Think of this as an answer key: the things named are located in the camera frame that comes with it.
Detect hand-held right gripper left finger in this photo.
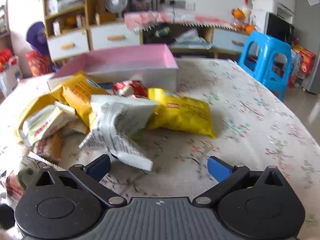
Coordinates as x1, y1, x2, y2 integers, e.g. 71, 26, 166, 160
35, 154, 127, 208

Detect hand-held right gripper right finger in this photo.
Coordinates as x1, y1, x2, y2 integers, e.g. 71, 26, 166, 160
193, 156, 286, 205

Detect white grey printed packet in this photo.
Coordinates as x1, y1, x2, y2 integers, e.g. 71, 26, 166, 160
79, 94, 154, 172

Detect white jagged-edge packet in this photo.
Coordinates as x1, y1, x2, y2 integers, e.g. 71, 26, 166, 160
27, 151, 67, 172

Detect yellow packet with red label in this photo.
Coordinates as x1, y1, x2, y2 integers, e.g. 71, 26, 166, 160
147, 87, 216, 139

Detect white packet with red label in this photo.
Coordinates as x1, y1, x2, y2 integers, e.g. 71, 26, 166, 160
19, 102, 76, 147

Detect red and white snack packet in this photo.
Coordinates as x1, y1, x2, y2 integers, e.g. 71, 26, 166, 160
112, 80, 148, 98

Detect pink cardboard box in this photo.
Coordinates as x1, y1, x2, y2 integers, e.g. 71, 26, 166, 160
47, 44, 179, 93

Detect floral tablecloth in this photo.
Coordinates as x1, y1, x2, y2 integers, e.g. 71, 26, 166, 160
0, 59, 320, 240

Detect blurred red packet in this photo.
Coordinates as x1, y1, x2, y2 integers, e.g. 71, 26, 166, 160
4, 177, 25, 201

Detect red printed drum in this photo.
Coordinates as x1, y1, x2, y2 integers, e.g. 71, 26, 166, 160
26, 51, 55, 77

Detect white shopping bag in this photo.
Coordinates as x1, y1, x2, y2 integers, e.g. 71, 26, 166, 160
0, 56, 23, 97

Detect white drawer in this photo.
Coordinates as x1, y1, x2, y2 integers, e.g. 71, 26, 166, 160
47, 30, 89, 60
90, 25, 142, 51

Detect pale blue drawer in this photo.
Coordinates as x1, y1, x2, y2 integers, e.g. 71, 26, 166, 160
214, 29, 251, 53

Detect pile of white papers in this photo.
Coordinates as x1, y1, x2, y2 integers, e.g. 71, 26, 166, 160
175, 29, 213, 50

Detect blue plastic stool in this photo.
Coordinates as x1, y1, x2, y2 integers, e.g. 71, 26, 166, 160
237, 30, 292, 102

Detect low wooden cabinet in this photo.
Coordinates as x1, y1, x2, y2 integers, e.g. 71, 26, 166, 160
142, 21, 253, 59

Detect red printed cartons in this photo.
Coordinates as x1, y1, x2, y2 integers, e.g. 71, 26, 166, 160
287, 44, 317, 88

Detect red gift bag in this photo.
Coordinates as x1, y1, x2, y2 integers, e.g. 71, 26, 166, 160
0, 49, 13, 72

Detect brown cardboard box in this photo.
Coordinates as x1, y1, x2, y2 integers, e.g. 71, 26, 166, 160
96, 12, 117, 23

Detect black microwave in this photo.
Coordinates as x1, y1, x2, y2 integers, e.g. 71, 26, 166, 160
266, 12, 295, 46

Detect pink floral cloth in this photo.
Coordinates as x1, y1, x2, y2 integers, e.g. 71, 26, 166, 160
124, 10, 240, 33

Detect wooden shelf cabinet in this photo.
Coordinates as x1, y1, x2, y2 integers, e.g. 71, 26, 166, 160
42, 0, 143, 62

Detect small white desk fan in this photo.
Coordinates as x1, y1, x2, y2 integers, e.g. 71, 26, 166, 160
105, 0, 127, 14

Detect stack of documents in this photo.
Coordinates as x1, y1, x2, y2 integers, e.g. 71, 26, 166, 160
46, 0, 84, 14

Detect white printer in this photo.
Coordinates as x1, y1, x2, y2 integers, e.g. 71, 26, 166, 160
276, 2, 296, 25

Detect white foam box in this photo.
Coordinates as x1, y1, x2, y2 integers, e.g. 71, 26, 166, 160
251, 0, 276, 12

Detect wooden bookshelf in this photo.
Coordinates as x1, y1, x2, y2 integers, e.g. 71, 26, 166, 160
0, 4, 12, 53

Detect grey wall socket panel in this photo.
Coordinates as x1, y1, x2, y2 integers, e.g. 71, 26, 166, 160
160, 0, 186, 8

